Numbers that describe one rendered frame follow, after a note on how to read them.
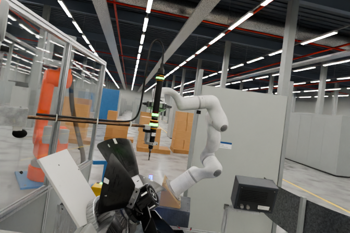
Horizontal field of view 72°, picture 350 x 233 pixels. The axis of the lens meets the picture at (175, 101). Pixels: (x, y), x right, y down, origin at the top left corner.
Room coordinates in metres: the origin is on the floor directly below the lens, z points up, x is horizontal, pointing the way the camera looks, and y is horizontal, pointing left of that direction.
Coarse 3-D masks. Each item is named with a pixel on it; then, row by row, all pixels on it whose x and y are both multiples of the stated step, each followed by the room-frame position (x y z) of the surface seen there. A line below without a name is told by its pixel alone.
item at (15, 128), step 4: (12, 128) 0.92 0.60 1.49; (16, 128) 0.92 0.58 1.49; (20, 128) 0.93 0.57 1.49; (12, 132) 0.92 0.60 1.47; (16, 132) 0.92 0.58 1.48; (20, 132) 0.92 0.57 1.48; (24, 132) 0.94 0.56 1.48; (16, 136) 0.92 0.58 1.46; (20, 136) 0.93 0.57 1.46; (24, 136) 0.94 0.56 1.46
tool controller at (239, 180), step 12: (240, 180) 1.59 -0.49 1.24; (252, 180) 1.61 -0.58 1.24; (264, 180) 1.63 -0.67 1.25; (240, 192) 1.57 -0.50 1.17; (252, 192) 1.57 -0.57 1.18; (264, 192) 1.56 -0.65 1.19; (276, 192) 1.56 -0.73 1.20; (240, 204) 1.59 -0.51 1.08; (252, 204) 1.59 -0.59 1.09; (264, 204) 1.59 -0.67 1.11
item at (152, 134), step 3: (162, 63) 1.27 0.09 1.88; (162, 66) 1.27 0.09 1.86; (159, 69) 1.26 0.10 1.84; (162, 69) 1.26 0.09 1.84; (159, 72) 1.26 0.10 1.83; (162, 72) 1.26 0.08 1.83; (153, 129) 1.26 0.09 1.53; (156, 129) 1.27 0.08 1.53; (153, 132) 1.26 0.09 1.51; (153, 135) 1.26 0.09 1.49; (150, 138) 1.26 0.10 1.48; (153, 138) 1.26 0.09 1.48; (150, 141) 1.26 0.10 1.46; (153, 141) 1.26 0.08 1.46; (150, 147) 1.26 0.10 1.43
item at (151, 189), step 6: (144, 186) 1.16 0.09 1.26; (150, 186) 1.21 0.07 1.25; (144, 192) 1.13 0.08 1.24; (150, 192) 1.15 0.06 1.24; (138, 198) 1.13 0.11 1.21; (144, 198) 1.12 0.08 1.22; (150, 198) 1.12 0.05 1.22; (156, 198) 1.19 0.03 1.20; (138, 204) 1.12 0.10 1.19; (144, 204) 1.12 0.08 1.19; (150, 204) 1.12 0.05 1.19; (156, 204) 1.13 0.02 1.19; (126, 210) 1.11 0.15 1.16; (132, 210) 1.12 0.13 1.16; (138, 210) 1.14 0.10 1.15; (144, 210) 1.13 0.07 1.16; (150, 210) 1.14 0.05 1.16; (132, 216) 1.11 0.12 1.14; (138, 216) 1.14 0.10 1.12; (138, 222) 1.15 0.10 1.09
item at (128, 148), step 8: (104, 144) 1.23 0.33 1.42; (112, 144) 1.26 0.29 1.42; (120, 144) 1.30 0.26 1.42; (128, 144) 1.34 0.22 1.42; (104, 152) 1.21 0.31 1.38; (112, 152) 1.24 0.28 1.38; (120, 152) 1.26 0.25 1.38; (128, 152) 1.29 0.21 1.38; (120, 160) 1.24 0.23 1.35; (128, 160) 1.26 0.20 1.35; (128, 168) 1.23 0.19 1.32; (136, 168) 1.26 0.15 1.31
